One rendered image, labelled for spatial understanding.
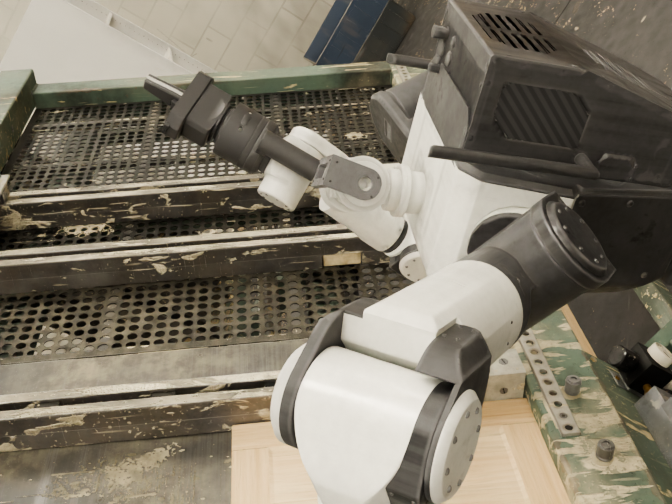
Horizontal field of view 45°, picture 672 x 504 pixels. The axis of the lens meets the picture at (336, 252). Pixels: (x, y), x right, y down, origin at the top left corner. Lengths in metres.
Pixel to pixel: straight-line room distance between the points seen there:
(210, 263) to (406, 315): 1.16
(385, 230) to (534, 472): 0.43
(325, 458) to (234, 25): 5.88
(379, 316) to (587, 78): 0.39
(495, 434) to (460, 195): 0.57
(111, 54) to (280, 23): 1.82
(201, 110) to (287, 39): 5.17
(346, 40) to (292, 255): 3.80
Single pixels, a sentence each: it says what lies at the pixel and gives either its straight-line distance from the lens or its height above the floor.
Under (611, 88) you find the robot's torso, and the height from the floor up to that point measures 1.29.
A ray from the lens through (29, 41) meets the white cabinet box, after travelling 4.99.
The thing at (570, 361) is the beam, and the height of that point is 0.84.
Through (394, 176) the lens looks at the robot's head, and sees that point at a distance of 0.96.
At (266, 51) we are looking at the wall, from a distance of 6.41.
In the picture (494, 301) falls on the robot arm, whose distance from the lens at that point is 0.66.
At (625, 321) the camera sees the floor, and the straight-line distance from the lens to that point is 2.68.
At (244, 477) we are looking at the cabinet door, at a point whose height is 1.27.
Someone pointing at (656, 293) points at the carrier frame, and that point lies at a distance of 2.37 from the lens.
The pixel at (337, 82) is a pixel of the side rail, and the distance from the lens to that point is 2.61.
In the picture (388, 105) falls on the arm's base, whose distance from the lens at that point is 1.13.
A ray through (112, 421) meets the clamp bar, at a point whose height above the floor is 1.45.
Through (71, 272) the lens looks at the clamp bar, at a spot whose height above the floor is 1.57.
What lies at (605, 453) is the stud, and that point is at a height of 0.87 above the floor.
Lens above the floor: 1.76
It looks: 22 degrees down
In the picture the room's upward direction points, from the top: 63 degrees counter-clockwise
